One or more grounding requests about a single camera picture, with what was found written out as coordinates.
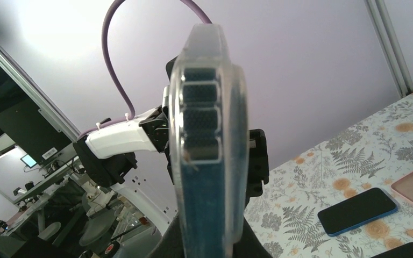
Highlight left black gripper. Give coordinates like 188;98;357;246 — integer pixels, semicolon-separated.
139;56;270;198

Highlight clear phone case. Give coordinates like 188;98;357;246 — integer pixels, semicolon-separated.
168;24;242;240

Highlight teal phone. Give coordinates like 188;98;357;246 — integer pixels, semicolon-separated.
372;242;413;258

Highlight dark blue phone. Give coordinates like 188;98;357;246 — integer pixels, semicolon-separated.
173;65;249;257

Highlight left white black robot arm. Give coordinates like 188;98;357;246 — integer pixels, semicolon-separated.
74;102;269;238

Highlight floral patterned table mat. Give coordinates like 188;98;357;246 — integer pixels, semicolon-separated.
245;93;413;257

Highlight aluminium rail frame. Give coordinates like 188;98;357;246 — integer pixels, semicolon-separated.
365;0;413;97

